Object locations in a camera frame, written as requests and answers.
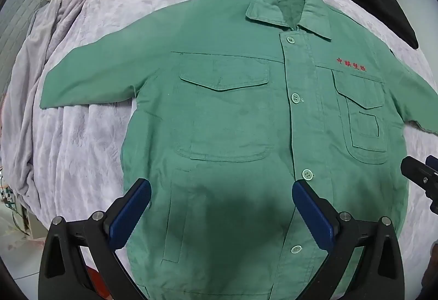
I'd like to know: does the black cloth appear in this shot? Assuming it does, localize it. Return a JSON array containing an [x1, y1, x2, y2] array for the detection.
[[313, 0, 420, 49]]

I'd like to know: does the green work jacket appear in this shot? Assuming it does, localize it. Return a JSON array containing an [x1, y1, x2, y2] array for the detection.
[[39, 0, 438, 300]]

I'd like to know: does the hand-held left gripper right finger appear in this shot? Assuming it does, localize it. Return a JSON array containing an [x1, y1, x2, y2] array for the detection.
[[292, 180, 406, 300]]

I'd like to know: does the purple-grey plush blanket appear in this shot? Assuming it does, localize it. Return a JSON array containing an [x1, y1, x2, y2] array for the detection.
[[0, 0, 438, 287]]

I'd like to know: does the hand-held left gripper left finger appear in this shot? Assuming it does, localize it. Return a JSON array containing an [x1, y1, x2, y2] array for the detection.
[[38, 179, 152, 300]]

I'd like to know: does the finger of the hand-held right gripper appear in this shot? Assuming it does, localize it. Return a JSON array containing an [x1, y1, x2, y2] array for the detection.
[[400, 155, 438, 215]]

